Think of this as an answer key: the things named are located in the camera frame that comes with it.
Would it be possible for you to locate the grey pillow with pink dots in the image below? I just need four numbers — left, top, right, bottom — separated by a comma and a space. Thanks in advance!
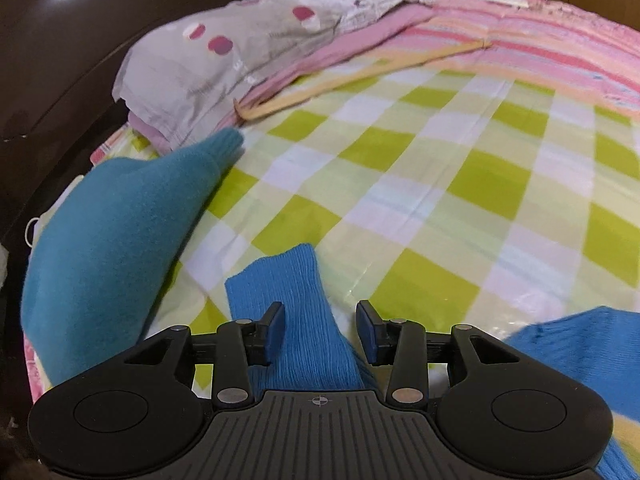
111, 0, 407, 157

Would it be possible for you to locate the pink folded cloth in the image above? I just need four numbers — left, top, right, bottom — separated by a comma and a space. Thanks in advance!
127, 2, 437, 157

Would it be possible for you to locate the green checked bed sheet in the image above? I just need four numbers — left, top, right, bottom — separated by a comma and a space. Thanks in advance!
22, 66, 640, 463

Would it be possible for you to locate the pink striped blanket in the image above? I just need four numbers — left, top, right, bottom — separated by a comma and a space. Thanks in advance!
250, 0, 640, 122

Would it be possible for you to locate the dark brown headboard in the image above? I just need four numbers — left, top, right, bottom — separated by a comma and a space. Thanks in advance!
0, 0, 326, 261

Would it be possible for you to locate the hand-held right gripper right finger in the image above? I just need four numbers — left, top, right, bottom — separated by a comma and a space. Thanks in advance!
356, 300, 522, 404

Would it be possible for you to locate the teal knit garment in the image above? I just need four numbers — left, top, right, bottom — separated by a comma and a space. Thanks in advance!
20, 127, 246, 386

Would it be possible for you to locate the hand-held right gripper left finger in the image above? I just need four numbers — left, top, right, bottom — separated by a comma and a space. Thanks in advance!
122, 301, 287, 409

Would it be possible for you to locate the pink floral bedsheet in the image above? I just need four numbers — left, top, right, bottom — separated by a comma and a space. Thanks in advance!
22, 332, 53, 393

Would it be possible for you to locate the blue knit sweater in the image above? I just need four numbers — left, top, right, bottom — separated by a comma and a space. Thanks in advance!
225, 242, 640, 480

